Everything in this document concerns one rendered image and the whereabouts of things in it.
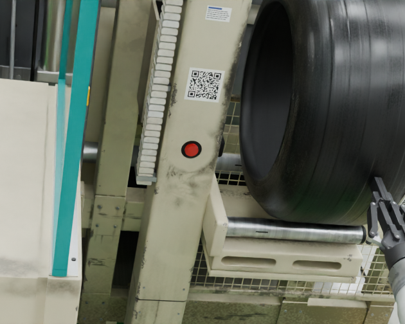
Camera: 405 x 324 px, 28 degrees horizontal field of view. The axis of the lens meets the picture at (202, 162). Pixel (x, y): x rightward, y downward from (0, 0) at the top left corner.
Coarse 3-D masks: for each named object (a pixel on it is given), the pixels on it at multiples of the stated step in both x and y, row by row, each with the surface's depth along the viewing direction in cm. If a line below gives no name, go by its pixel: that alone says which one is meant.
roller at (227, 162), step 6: (222, 156) 206; (228, 156) 206; (234, 156) 206; (222, 162) 205; (228, 162) 205; (234, 162) 206; (240, 162) 206; (216, 168) 206; (222, 168) 206; (228, 168) 206; (234, 168) 206; (240, 168) 207
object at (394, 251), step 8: (400, 232) 152; (384, 240) 149; (392, 240) 149; (400, 240) 150; (384, 248) 149; (392, 248) 147; (400, 248) 145; (384, 256) 149; (392, 256) 146; (400, 256) 144; (392, 264) 145
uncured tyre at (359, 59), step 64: (320, 0) 162; (384, 0) 164; (256, 64) 206; (320, 64) 156; (384, 64) 157; (256, 128) 208; (320, 128) 157; (384, 128) 158; (256, 192) 183; (320, 192) 165
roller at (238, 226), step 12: (228, 216) 183; (228, 228) 181; (240, 228) 182; (252, 228) 182; (264, 228) 183; (276, 228) 183; (288, 228) 184; (300, 228) 185; (312, 228) 185; (324, 228) 186; (336, 228) 187; (348, 228) 188; (360, 228) 188; (312, 240) 187; (324, 240) 187; (336, 240) 187; (348, 240) 188; (360, 240) 188
